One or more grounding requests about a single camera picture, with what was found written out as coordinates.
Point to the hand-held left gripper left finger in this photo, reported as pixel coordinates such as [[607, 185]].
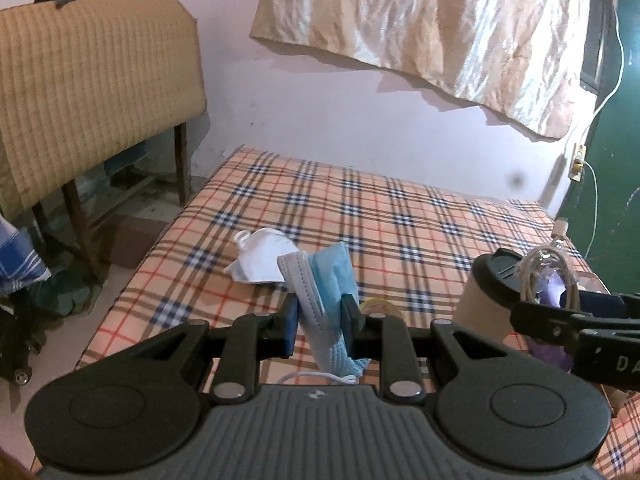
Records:
[[290, 330]]

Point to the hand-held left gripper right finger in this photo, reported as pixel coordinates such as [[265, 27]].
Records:
[[350, 330]]

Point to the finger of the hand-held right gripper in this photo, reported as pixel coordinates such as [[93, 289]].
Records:
[[545, 320], [600, 305]]

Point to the blue face mask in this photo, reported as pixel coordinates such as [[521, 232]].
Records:
[[325, 280]]

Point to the white face mask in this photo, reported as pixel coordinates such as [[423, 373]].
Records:
[[265, 260]]

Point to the clear tape roll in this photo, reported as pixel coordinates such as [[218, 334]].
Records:
[[365, 305]]

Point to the purple tissue pack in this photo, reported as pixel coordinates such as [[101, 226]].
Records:
[[550, 352]]

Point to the beige cup with black lid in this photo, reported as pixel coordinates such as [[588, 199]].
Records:
[[475, 305]]

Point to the green door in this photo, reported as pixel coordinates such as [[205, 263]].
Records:
[[615, 160]]

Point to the dark wooden chair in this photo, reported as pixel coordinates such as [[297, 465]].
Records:
[[182, 160]]

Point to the dark green cloth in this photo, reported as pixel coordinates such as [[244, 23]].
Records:
[[65, 290]]

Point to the dark window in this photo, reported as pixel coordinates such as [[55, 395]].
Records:
[[597, 45]]

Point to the black metal stand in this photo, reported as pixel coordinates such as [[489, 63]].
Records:
[[20, 330]]

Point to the blue plaid cloth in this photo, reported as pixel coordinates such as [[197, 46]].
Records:
[[20, 260]]

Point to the cream satin curtain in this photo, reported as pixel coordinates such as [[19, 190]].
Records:
[[425, 20]]

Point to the wall power socket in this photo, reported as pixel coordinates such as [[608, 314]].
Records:
[[577, 162]]

